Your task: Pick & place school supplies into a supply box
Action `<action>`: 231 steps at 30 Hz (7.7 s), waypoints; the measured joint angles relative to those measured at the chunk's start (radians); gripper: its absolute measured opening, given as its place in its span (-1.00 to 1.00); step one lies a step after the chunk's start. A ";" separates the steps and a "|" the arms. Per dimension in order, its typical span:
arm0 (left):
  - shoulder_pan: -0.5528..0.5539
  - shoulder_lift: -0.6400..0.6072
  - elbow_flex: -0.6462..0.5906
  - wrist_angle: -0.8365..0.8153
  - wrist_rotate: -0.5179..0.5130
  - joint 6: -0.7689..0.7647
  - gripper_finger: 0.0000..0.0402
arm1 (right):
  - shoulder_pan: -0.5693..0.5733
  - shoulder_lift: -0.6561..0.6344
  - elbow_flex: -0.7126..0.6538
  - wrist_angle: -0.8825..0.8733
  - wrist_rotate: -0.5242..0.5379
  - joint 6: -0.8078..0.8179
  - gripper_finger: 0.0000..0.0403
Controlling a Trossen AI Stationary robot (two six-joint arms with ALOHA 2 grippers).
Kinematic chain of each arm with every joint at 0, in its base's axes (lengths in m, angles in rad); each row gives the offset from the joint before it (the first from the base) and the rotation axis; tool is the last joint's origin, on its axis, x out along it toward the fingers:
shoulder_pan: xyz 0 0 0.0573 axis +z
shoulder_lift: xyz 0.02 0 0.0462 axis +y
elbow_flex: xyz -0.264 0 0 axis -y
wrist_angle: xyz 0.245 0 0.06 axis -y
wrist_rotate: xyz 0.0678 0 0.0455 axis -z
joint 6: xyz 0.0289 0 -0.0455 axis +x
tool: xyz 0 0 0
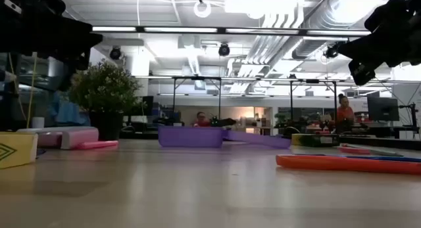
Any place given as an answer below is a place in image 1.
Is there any black ceiling camera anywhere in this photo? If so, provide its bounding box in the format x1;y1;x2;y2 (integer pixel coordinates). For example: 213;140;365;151
324;43;340;60
109;45;122;60
218;42;231;57

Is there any pink eraser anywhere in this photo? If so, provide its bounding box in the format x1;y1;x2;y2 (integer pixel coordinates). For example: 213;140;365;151
337;145;372;156

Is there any person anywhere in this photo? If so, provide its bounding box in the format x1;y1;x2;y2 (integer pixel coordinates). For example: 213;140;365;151
49;73;91;127
335;93;357;130
193;111;212;128

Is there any blue pen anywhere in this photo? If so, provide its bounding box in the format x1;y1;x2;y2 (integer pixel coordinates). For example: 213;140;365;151
289;153;421;164

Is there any silver ceiling duct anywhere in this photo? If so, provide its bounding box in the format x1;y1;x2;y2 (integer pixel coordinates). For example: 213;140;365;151
291;0;372;60

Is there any black background rig frame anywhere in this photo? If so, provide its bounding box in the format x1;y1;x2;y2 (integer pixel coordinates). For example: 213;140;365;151
289;78;338;132
172;76;222;125

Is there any orange marker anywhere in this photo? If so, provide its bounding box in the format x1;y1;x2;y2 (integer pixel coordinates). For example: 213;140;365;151
275;154;421;175

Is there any teal pencil orange eraser cap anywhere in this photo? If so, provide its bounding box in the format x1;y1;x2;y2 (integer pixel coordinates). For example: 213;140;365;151
343;143;405;157

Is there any yellow green crayon box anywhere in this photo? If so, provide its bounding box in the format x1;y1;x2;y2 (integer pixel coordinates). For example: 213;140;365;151
0;131;39;170
291;133;340;148

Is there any pink white notebook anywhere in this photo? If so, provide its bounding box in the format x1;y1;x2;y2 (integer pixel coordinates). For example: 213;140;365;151
16;126;100;150

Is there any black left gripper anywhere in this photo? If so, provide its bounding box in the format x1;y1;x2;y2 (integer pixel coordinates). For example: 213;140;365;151
6;14;103;57

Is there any pink highlighter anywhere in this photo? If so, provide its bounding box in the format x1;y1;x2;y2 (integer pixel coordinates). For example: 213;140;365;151
76;140;119;151

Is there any green potted plant black pot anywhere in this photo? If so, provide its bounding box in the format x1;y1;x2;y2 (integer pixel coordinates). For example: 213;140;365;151
67;58;145;142

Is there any black computer monitor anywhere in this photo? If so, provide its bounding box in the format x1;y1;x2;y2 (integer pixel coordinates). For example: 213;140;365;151
367;96;400;122

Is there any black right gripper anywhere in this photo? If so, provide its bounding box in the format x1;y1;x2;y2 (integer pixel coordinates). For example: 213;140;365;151
338;20;421;68

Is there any yellow cable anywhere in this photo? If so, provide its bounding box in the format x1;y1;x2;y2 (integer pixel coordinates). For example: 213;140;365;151
8;52;39;129

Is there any purple plastic supply box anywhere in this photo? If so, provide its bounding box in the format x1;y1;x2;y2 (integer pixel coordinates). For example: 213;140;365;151
157;124;292;149

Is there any white ring light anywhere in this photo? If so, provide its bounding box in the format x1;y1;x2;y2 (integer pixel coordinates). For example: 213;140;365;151
193;0;212;18

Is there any black overhead crossbar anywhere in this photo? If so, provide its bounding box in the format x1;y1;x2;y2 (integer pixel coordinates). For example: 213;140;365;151
91;26;372;37

